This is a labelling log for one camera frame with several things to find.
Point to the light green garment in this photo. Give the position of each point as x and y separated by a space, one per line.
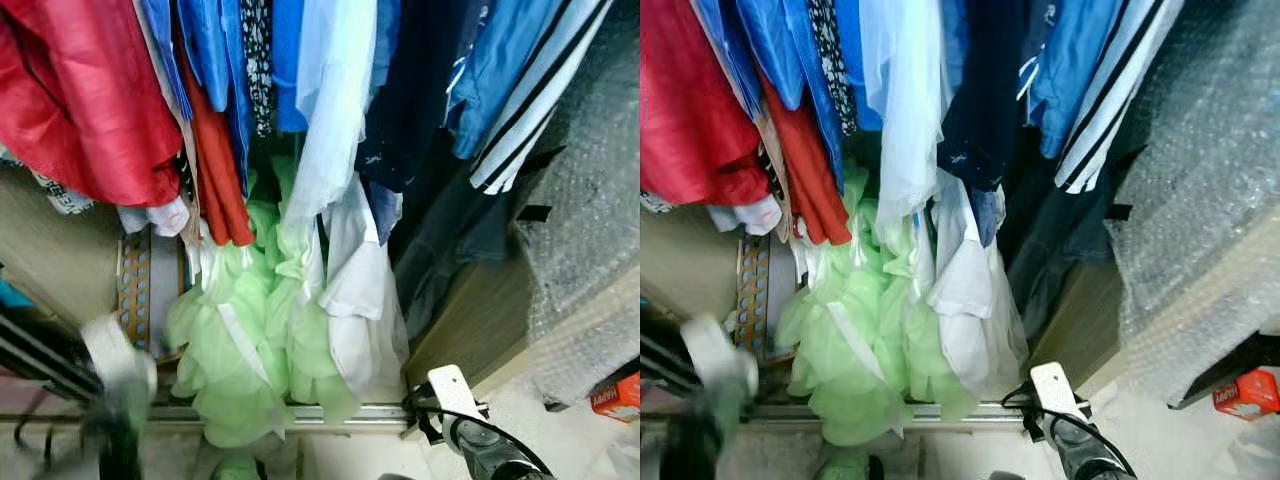
240 340
840 350

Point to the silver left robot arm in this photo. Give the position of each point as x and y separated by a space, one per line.
705 440
122 440

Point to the navy hanging garment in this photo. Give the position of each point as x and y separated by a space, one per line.
415 100
985 100

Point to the white hanging garment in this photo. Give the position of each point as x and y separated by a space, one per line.
970 300
360 300

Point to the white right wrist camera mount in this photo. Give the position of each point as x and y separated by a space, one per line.
452 390
1055 388

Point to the black white floral garment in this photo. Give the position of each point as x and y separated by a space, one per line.
257 60
830 60

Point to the white black striped garment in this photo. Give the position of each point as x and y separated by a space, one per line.
530 120
1110 120

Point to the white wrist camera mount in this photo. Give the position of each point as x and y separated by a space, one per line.
1055 388
452 390
715 350
115 350

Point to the orange hanging garment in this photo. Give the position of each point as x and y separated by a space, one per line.
222 180
812 180

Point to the beige wardrobe side panel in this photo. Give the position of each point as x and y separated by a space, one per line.
690 260
60 260

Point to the brown wooden cabinet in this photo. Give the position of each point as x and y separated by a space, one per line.
1075 320
470 320

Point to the silver wardrobe floor rail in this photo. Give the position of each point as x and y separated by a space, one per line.
380 412
985 412

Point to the bright blue hanging garment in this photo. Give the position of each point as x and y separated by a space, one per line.
288 70
868 80
770 40
210 40

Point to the black wardrobe frame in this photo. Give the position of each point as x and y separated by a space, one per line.
665 362
40 360

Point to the black low table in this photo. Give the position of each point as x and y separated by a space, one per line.
1230 360

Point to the dark grey hanging garment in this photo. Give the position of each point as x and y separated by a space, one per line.
1060 240
450 240

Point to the orange and grey printed box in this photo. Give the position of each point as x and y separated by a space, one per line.
768 290
160 290

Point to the medium blue hanging shirt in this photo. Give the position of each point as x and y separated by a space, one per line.
495 70
1075 70

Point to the pale sheer hanging garment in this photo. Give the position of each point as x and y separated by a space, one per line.
330 100
905 100

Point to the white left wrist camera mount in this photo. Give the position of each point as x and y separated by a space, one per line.
715 350
115 350

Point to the clear bubble wrap sheet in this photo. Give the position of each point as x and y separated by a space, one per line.
590 150
1200 120

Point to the blue white checked shirt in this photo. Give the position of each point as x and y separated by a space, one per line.
70 200
655 202

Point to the small red box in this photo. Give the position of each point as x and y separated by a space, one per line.
618 398
1245 395

